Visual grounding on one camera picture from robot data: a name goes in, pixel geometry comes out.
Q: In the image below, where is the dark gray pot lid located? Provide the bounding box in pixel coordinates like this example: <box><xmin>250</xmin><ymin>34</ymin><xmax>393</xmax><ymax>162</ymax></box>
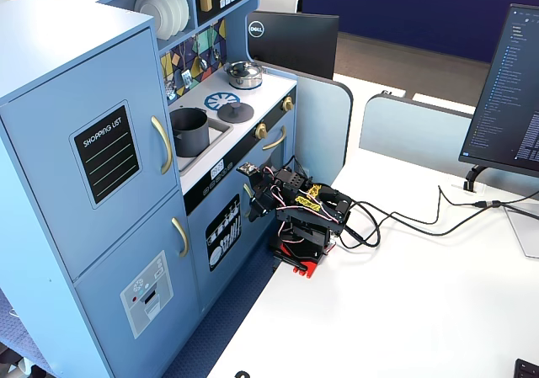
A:
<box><xmin>216</xmin><ymin>102</ymin><xmax>255</xmax><ymax>124</ymax></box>

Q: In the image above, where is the red robot base clamp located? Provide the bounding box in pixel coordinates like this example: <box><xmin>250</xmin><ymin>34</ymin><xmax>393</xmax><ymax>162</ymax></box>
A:
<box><xmin>269</xmin><ymin>233</ymin><xmax>338</xmax><ymax>280</ymax></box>

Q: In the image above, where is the black keyboard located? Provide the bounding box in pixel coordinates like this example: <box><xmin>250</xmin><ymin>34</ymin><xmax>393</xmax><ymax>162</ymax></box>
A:
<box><xmin>514</xmin><ymin>358</ymin><xmax>539</xmax><ymax>378</ymax></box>

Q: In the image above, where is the lit computer monitor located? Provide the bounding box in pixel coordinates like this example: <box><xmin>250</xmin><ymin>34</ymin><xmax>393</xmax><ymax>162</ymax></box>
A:
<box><xmin>457</xmin><ymin>3</ymin><xmax>539</xmax><ymax>179</ymax></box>

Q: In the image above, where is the silver skimmer spoon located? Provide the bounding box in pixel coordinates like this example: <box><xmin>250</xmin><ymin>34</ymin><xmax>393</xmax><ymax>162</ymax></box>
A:
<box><xmin>164</xmin><ymin>51</ymin><xmax>179</xmax><ymax>102</ymax></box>

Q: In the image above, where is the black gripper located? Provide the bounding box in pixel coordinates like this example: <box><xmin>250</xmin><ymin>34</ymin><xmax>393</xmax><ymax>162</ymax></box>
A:
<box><xmin>247</xmin><ymin>170</ymin><xmax>282</xmax><ymax>223</ymax></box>

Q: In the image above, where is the light blue desk divider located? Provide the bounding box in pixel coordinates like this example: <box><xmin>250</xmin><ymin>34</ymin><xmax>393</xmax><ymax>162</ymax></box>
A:
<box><xmin>358</xmin><ymin>93</ymin><xmax>486</xmax><ymax>165</ymax></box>
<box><xmin>252</xmin><ymin>60</ymin><xmax>354</xmax><ymax>186</ymax></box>

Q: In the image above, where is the black monitor stand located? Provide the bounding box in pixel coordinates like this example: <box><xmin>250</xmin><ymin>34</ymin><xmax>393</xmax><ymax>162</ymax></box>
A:
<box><xmin>462</xmin><ymin>164</ymin><xmax>489</xmax><ymax>192</ymax></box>

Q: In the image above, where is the gray toy sink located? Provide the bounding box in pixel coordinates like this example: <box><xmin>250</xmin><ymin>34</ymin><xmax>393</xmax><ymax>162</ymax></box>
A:
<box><xmin>169</xmin><ymin>116</ymin><xmax>235</xmax><ymax>173</ymax></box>

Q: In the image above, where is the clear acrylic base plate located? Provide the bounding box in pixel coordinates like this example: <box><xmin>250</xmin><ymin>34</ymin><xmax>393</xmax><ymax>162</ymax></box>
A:
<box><xmin>502</xmin><ymin>206</ymin><xmax>539</xmax><ymax>260</ymax></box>

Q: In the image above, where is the gold fridge door handle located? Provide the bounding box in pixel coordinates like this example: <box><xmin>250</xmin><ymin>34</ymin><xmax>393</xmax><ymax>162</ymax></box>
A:
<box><xmin>150</xmin><ymin>114</ymin><xmax>174</xmax><ymax>176</ymax></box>
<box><xmin>170</xmin><ymin>216</ymin><xmax>190</xmax><ymax>258</ymax></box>

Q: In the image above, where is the black Dell monitor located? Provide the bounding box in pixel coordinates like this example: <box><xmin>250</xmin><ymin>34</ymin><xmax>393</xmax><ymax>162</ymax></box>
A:
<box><xmin>246</xmin><ymin>9</ymin><xmax>340</xmax><ymax>81</ymax></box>

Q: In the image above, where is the dark gray toy pot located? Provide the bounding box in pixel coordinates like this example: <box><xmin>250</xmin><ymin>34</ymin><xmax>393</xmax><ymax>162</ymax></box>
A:
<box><xmin>169</xmin><ymin>107</ymin><xmax>211</xmax><ymax>158</ymax></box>

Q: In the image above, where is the black cable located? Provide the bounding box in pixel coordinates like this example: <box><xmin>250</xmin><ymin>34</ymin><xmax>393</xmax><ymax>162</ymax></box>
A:
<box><xmin>339</xmin><ymin>199</ymin><xmax>539</xmax><ymax>251</ymax></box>
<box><xmin>436</xmin><ymin>184</ymin><xmax>539</xmax><ymax>222</ymax></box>

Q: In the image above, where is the gold oven door handle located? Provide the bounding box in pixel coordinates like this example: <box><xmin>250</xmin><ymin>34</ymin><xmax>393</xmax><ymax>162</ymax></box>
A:
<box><xmin>261</xmin><ymin>125</ymin><xmax>288</xmax><ymax>152</ymax></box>

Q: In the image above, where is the silver toy spatula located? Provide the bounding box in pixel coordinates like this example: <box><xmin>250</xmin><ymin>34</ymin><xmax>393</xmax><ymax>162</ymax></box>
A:
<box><xmin>179</xmin><ymin>43</ymin><xmax>195</xmax><ymax>88</ymax></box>

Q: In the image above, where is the silver toy ladle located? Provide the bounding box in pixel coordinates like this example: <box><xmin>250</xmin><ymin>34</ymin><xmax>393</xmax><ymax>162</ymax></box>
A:
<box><xmin>195</xmin><ymin>32</ymin><xmax>210</xmax><ymax>72</ymax></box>

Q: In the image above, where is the silver toy spoon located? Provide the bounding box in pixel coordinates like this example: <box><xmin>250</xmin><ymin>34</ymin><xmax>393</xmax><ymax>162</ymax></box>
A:
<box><xmin>210</xmin><ymin>25</ymin><xmax>222</xmax><ymax>61</ymax></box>

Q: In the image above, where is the white plate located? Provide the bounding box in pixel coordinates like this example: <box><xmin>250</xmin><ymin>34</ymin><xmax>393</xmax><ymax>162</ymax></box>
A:
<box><xmin>157</xmin><ymin>0</ymin><xmax>191</xmax><ymax>32</ymax></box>
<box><xmin>133</xmin><ymin>0</ymin><xmax>173</xmax><ymax>41</ymax></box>
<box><xmin>149</xmin><ymin>0</ymin><xmax>184</xmax><ymax>35</ymax></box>

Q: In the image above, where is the blue toy kitchen unit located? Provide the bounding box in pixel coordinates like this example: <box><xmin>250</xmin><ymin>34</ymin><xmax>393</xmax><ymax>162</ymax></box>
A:
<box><xmin>0</xmin><ymin>0</ymin><xmax>298</xmax><ymax>378</ymax></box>

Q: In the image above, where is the silver pot with lid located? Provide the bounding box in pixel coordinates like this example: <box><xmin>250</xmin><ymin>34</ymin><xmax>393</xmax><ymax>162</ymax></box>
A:
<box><xmin>222</xmin><ymin>60</ymin><xmax>264</xmax><ymax>90</ymax></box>

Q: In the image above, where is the black shopping list chalkboard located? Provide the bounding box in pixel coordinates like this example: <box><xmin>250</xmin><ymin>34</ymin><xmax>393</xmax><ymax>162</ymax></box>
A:
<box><xmin>68</xmin><ymin>99</ymin><xmax>142</xmax><ymax>210</ymax></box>

